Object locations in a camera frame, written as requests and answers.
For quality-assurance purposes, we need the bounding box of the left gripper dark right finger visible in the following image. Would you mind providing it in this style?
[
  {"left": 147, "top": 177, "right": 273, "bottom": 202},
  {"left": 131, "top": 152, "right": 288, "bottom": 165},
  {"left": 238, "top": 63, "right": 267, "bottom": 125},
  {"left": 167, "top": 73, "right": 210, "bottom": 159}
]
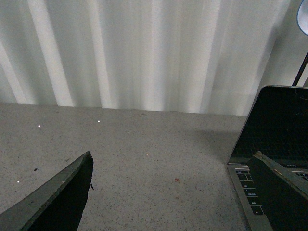
[{"left": 248, "top": 151, "right": 308, "bottom": 231}]

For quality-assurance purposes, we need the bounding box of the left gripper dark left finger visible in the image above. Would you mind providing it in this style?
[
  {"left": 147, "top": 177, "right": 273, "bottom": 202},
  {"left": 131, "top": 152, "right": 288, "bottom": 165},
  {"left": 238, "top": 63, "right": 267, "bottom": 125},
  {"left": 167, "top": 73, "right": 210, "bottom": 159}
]
[{"left": 0, "top": 152, "right": 93, "bottom": 231}]

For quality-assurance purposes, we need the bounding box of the silver laptop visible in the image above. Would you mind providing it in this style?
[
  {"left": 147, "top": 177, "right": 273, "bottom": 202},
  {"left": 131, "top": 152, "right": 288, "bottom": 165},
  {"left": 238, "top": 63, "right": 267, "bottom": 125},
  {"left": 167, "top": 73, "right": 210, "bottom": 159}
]
[{"left": 228, "top": 86, "right": 308, "bottom": 231}]

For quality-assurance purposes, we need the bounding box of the white curtain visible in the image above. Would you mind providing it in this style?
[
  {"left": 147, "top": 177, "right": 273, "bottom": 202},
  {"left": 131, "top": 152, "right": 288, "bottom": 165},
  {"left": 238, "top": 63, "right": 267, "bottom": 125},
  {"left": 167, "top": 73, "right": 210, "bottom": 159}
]
[{"left": 0, "top": 0, "right": 308, "bottom": 116}]

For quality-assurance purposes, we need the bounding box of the blue desk lamp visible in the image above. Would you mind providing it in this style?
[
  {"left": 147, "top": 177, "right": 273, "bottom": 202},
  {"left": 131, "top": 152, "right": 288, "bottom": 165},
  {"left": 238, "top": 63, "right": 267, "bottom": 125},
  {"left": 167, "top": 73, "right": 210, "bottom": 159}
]
[{"left": 292, "top": 0, "right": 308, "bottom": 86}]

